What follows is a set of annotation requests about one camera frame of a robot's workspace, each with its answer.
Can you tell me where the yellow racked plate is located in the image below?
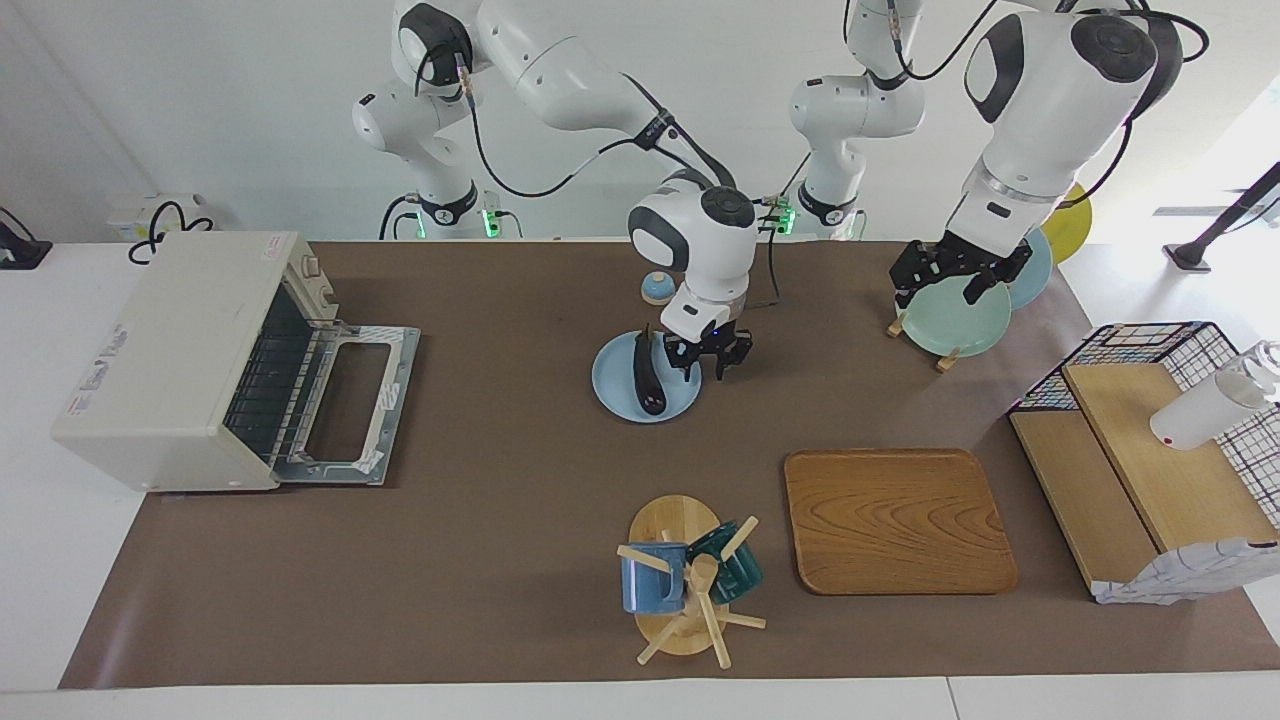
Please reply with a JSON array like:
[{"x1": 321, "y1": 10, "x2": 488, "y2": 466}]
[{"x1": 1040, "y1": 183, "x2": 1093, "y2": 264}]

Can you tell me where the blue mug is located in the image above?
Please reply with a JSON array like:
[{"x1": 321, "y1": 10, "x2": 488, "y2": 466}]
[{"x1": 621, "y1": 543, "x2": 689, "y2": 614}]

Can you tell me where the black clamp base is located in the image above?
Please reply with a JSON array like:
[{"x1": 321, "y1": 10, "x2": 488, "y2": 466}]
[{"x1": 0, "y1": 208, "x2": 53, "y2": 271}]

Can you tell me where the light blue racked plate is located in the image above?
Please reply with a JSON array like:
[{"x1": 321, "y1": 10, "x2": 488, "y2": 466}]
[{"x1": 1005, "y1": 228, "x2": 1053, "y2": 311}]

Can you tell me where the beige toaster oven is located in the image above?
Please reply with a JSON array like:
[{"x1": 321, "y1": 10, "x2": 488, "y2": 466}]
[{"x1": 52, "y1": 232, "x2": 421, "y2": 493}]

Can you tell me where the dark purple eggplant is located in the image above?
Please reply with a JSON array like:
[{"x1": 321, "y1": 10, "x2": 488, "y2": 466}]
[{"x1": 632, "y1": 325, "x2": 668, "y2": 416}]

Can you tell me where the white power strip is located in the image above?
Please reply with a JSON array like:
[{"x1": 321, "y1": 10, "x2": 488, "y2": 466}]
[{"x1": 108, "y1": 193, "x2": 216, "y2": 246}]

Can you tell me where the white marble-print basket liner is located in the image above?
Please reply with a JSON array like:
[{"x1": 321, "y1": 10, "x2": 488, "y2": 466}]
[{"x1": 1085, "y1": 325, "x2": 1280, "y2": 606}]

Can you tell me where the wooden mug tree stand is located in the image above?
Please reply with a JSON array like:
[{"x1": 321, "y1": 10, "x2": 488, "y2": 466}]
[{"x1": 616, "y1": 494, "x2": 767, "y2": 669}]

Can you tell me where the dark green mug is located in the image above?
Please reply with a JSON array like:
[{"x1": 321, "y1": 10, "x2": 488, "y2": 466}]
[{"x1": 688, "y1": 521, "x2": 765, "y2": 604}]

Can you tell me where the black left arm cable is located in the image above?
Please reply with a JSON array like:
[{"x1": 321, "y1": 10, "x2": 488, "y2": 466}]
[{"x1": 845, "y1": 0, "x2": 1211, "y2": 206}]

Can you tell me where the brown table mat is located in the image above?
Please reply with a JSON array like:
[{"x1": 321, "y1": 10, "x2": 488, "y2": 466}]
[{"x1": 58, "y1": 240, "x2": 1280, "y2": 689}]

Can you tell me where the wooden two-tier shelf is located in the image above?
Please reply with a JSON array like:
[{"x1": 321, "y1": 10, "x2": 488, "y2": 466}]
[{"x1": 1008, "y1": 362, "x2": 1280, "y2": 601}]

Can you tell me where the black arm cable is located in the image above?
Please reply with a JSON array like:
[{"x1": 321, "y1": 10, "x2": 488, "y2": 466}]
[
  {"x1": 845, "y1": 0, "x2": 1211, "y2": 206},
  {"x1": 415, "y1": 40, "x2": 786, "y2": 309}
]

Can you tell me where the white cup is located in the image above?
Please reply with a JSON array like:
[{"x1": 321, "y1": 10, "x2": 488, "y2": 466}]
[{"x1": 1149, "y1": 340, "x2": 1280, "y2": 452}]

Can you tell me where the wooden plate rack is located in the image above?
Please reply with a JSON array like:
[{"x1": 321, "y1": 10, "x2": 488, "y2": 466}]
[{"x1": 886, "y1": 312, "x2": 963, "y2": 373}]

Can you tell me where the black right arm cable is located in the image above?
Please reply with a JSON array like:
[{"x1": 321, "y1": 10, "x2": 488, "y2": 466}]
[{"x1": 415, "y1": 40, "x2": 786, "y2": 309}]

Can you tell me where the pale green racked plate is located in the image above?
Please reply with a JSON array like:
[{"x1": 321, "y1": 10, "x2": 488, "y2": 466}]
[{"x1": 900, "y1": 275, "x2": 1013, "y2": 358}]

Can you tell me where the black base cable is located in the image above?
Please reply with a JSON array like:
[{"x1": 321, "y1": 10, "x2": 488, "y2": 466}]
[
  {"x1": 378, "y1": 195, "x2": 421, "y2": 241},
  {"x1": 770, "y1": 150, "x2": 813, "y2": 237}
]

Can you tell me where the black power strip cable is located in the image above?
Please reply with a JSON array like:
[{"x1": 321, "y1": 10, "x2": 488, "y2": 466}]
[{"x1": 128, "y1": 200, "x2": 216, "y2": 266}]

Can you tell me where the black wire basket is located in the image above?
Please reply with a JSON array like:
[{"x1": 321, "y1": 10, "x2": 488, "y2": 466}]
[{"x1": 1008, "y1": 321, "x2": 1280, "y2": 531}]

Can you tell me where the wooden serving tray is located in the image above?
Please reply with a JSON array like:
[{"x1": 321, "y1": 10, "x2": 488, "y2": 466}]
[{"x1": 784, "y1": 449, "x2": 1018, "y2": 596}]

